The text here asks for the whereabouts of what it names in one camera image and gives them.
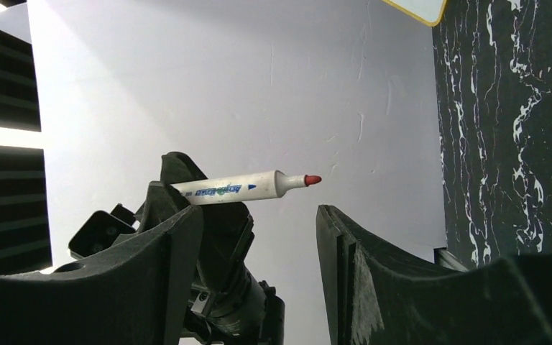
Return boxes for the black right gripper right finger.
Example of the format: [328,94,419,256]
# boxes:
[316,205,552,344]

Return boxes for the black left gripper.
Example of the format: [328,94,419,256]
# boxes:
[68,152,285,344]

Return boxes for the small whiteboard wooden frame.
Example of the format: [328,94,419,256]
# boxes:
[384,0,448,27]

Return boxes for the white pen red tip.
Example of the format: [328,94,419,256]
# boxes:
[172,170,322,205]

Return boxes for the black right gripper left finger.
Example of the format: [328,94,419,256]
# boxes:
[0,206,203,344]

